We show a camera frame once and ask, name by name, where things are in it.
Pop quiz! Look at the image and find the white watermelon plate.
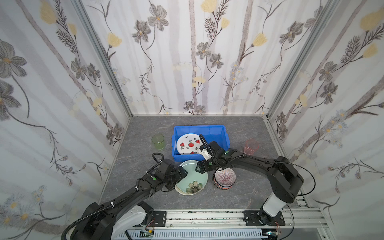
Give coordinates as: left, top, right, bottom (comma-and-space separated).
176, 134, 202, 155

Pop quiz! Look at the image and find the red patterned bottom bowl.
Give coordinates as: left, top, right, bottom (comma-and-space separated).
213, 178, 233, 190

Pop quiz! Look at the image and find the green flower plate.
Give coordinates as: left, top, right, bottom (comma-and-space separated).
176, 160, 208, 196

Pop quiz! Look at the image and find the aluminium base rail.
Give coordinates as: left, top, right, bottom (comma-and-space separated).
79, 208, 331, 240

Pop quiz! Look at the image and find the black mounting plate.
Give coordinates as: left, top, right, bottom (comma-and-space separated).
145, 211, 167, 228
243, 210, 286, 227

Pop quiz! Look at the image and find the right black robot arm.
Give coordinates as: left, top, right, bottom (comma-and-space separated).
196, 135, 304, 218

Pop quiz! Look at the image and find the pink glass cup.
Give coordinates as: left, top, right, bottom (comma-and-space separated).
244, 139, 260, 155

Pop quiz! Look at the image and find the white slotted cable duct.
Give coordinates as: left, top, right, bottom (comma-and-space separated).
115, 229, 268, 240

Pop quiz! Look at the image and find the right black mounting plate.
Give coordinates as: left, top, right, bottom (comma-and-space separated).
243, 210, 286, 227

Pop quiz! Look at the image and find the blue plastic bin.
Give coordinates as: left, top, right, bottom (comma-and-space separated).
172, 125, 230, 162

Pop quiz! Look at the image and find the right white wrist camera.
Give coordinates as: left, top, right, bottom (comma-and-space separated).
199, 146, 212, 161

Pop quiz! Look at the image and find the green glass cup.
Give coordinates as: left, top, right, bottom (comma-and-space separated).
152, 134, 165, 150

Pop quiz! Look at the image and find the purple striped top bowl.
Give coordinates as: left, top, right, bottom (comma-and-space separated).
213, 168, 237, 187

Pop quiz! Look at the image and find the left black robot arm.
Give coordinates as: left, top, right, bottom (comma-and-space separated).
61, 153, 188, 240

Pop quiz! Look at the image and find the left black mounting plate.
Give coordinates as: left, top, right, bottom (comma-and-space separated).
145, 211, 167, 228

